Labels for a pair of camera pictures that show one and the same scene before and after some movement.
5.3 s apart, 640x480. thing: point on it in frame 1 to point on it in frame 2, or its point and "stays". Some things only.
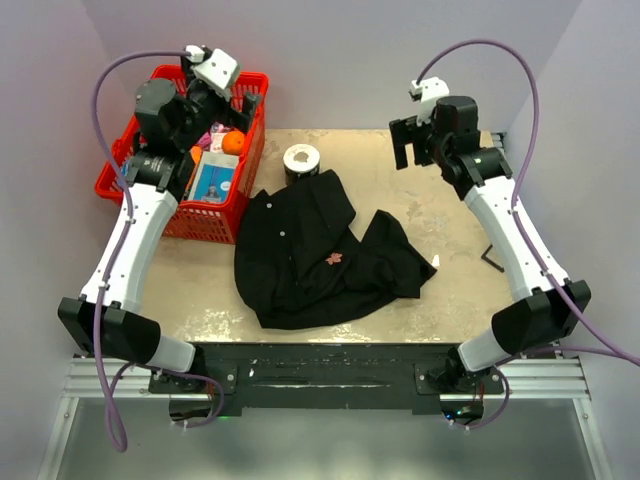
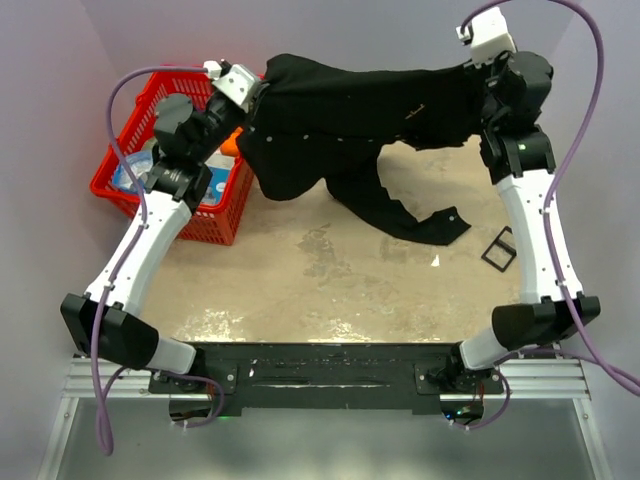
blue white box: x=214 y=177 stays
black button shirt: x=298 y=266 to x=318 y=122
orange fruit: x=233 y=142 stays
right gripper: x=408 y=132 to x=479 y=73
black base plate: x=331 y=375 stays
